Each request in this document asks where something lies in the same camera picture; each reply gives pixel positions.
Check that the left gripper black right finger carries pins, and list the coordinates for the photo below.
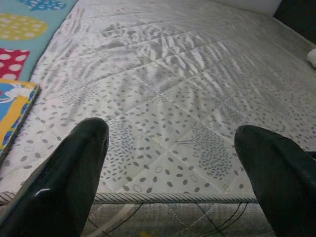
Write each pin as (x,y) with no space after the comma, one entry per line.
(284,185)

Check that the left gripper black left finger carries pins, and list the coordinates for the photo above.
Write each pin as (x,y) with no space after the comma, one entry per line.
(54,192)

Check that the colourful children's picture book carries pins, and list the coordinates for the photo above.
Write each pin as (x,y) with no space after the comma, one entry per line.
(14,111)

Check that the white pillow with black lettering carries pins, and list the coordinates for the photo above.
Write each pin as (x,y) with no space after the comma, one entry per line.
(312,58)

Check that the white quilted patterned mattress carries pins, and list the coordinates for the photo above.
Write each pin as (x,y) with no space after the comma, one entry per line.
(172,98)

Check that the teal blanket with colourful shapes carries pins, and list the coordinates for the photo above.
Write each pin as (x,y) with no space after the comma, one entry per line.
(24,29)

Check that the black tufted headboard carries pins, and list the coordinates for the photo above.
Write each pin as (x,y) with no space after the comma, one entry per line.
(298,17)

